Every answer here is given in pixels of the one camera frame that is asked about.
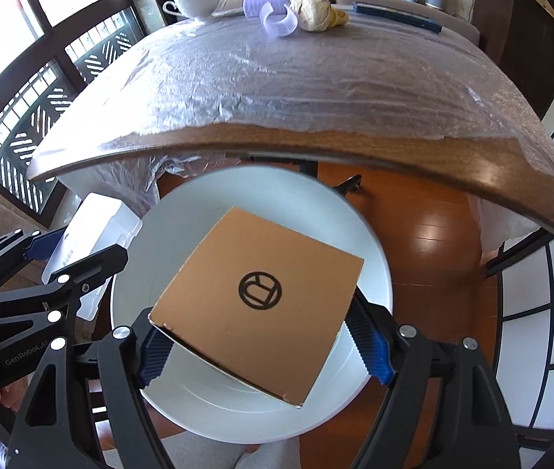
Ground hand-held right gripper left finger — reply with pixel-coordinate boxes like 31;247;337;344
8;305;182;469

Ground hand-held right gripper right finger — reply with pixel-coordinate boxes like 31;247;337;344
345;290;522;469

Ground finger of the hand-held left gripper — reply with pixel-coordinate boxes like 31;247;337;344
0;229;60;289
0;245;129;326

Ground large white round plate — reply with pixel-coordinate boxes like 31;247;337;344
109;165;395;438

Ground brown cardboard box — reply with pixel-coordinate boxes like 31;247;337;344
149;206;366;408

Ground white plastic storage box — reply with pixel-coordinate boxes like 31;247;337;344
41;192;143;322

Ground person's grey pants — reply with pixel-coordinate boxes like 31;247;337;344
164;432;302;469

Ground lattice window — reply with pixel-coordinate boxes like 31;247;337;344
0;0;148;216

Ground white panelled sliding door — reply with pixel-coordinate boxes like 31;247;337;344
484;44;554;469

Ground white embossed teacup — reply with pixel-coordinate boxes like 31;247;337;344
162;0;221;23

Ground purple hair roller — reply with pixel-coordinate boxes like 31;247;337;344
242;0;287;18
261;4;298;38

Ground blue cased phone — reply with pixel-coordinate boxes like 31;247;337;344
352;2;444;35

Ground dark wooden cabinet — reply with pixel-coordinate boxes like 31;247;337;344
472;0;554;118

